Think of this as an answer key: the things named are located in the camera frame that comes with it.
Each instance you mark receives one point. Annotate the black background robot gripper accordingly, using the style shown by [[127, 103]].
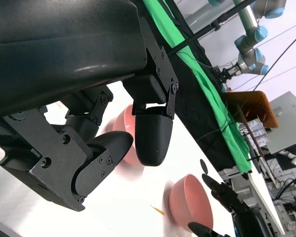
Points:
[[224, 72]]

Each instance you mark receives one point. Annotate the clear plastic parts box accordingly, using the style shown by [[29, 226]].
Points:
[[257, 130]]

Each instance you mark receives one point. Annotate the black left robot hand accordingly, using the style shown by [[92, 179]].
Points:
[[51, 49]]

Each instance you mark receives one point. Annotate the black tripod pole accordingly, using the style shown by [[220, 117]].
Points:
[[215, 24]]

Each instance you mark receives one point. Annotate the black backdrop cloth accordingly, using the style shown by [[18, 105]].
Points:
[[192, 98]]

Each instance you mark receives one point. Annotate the pink plastic bowl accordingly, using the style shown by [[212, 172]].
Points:
[[124, 118], [187, 197]]

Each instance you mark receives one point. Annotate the small orange scrap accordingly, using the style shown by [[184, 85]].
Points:
[[158, 209]]

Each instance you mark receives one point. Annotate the grey metal cabinet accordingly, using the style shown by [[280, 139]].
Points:
[[286, 123]]

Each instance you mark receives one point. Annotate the green cloth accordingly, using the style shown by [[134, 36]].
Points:
[[160, 22]]

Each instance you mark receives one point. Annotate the orange box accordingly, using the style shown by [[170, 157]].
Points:
[[251, 98]]

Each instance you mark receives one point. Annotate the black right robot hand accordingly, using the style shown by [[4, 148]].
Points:
[[246, 222]]

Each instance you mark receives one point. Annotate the silver blue-capped robot arm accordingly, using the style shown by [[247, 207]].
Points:
[[247, 47]]

